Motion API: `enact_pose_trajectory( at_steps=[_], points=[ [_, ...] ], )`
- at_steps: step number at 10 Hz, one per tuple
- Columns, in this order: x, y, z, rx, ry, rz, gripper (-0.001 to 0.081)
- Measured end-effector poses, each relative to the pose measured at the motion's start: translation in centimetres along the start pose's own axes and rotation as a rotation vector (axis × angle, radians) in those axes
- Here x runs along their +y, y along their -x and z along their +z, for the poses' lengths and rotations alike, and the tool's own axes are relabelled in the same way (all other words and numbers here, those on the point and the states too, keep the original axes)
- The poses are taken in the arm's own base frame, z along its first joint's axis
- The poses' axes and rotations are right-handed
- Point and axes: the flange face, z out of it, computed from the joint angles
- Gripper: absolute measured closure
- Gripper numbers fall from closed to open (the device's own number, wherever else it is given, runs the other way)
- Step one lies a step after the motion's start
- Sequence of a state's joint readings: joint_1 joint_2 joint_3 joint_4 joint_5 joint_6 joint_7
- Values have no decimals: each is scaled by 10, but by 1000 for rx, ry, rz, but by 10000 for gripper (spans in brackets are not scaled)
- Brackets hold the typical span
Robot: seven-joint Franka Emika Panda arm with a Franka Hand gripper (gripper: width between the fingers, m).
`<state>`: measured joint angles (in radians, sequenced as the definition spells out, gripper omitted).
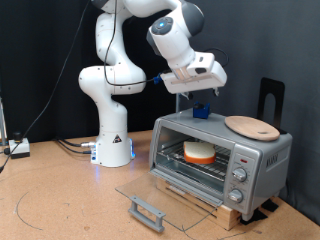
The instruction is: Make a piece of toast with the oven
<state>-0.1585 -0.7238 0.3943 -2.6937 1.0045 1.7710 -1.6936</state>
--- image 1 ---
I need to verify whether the black foam pad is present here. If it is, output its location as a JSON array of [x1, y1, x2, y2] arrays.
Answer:
[[239, 208, 269, 226], [261, 199, 279, 213]]

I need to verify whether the black metal bookend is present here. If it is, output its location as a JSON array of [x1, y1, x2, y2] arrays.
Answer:
[[257, 77, 288, 135]]

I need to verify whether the black cable with silver plug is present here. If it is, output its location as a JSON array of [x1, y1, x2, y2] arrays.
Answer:
[[54, 136, 98, 149]]

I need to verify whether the grey emergency stop box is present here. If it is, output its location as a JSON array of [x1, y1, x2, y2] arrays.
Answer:
[[8, 131, 31, 159]]

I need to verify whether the toy bread slice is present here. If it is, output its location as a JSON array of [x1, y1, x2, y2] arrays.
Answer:
[[183, 140, 217, 165]]

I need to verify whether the black hanging cable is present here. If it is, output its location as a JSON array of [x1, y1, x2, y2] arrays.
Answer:
[[0, 0, 92, 173]]

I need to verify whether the aluminium vertical pole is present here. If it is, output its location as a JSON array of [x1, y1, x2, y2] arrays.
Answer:
[[175, 0, 185, 114]]

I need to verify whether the wooden pallet base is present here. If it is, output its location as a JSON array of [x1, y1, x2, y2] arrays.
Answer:
[[155, 176, 243, 232]]

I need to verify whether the metal oven rack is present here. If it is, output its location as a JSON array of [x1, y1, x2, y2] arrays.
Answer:
[[156, 137, 232, 183]]

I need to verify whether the metal stand post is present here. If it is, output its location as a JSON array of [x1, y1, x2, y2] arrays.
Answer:
[[0, 96, 8, 147]]

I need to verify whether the silver toaster oven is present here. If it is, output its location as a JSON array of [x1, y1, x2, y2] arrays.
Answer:
[[148, 109, 294, 222]]

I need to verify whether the round wooden cutting board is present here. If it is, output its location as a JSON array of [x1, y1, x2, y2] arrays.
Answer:
[[224, 115, 281, 142]]

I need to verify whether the black base cable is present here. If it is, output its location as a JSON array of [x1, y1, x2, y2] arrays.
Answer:
[[56, 139, 94, 155]]

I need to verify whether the silver oven knob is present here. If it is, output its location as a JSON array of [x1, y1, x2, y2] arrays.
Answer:
[[227, 188, 244, 204], [232, 166, 248, 183]]

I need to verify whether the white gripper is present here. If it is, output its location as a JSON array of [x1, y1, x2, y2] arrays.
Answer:
[[160, 51, 228, 101]]

